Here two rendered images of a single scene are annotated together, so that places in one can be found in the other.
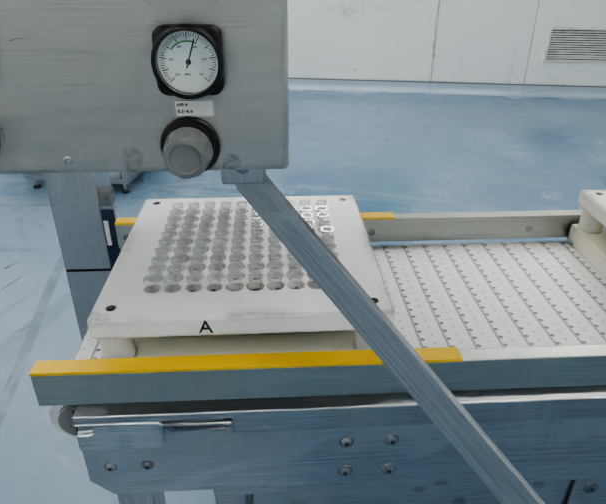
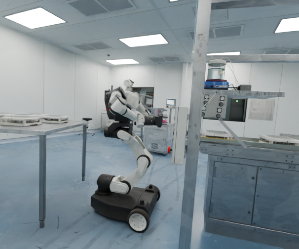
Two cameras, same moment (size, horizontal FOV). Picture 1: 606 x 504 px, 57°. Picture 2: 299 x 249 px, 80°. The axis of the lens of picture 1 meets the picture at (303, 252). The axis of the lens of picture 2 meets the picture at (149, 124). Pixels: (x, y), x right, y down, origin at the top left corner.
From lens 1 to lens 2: 1.26 m
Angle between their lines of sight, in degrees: 28
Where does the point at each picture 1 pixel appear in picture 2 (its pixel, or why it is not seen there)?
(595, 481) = (261, 167)
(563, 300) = not seen: hidden behind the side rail
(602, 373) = (256, 144)
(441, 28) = (245, 130)
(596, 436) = (257, 153)
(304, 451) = (222, 150)
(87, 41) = (212, 108)
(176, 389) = (210, 140)
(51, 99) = (209, 112)
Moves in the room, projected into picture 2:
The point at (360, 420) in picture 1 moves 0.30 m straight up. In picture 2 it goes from (229, 146) to (233, 110)
